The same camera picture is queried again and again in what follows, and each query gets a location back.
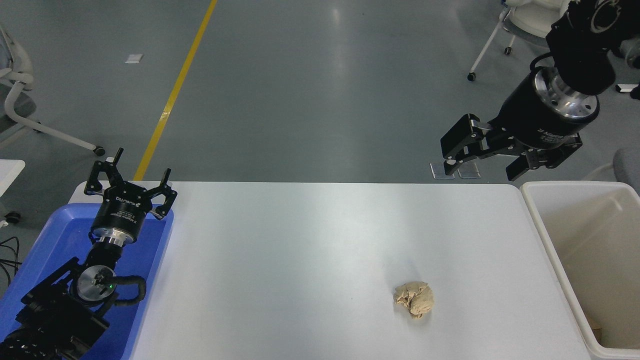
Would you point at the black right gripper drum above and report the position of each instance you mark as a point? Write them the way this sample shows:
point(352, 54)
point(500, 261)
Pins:
point(525, 120)

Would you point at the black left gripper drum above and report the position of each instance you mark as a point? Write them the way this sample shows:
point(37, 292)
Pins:
point(122, 210)

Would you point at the tan paper ball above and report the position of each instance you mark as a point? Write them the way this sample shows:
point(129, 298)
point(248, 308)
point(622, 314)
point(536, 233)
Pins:
point(415, 299)

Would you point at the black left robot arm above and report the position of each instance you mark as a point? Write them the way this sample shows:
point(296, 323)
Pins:
point(55, 315)

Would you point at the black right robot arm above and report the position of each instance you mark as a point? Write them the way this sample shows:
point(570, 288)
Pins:
point(580, 50)

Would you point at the silver floor plate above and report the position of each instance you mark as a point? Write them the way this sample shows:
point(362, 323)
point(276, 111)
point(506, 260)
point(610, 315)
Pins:
point(437, 171)
point(470, 171)

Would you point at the blue plastic tray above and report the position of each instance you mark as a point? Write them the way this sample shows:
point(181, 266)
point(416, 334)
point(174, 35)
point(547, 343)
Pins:
point(60, 235)

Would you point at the grey round seat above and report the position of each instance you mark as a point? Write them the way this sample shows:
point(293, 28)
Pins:
point(629, 167)

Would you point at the large pale plastic bin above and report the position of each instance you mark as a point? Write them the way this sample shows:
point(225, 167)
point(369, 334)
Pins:
point(590, 240)

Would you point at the white wheeled chair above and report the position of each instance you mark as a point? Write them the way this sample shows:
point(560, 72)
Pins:
point(525, 15)

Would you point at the white flat bar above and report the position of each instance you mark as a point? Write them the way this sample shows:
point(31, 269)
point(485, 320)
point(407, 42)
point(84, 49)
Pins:
point(626, 88)

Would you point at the small white side table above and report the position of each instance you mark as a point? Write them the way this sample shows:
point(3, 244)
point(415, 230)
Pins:
point(9, 172)

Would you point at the black caster wheel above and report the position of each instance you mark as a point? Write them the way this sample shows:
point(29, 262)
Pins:
point(12, 218)

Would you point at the white chair with grey seat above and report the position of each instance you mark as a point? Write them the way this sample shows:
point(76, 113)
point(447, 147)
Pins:
point(22, 107)

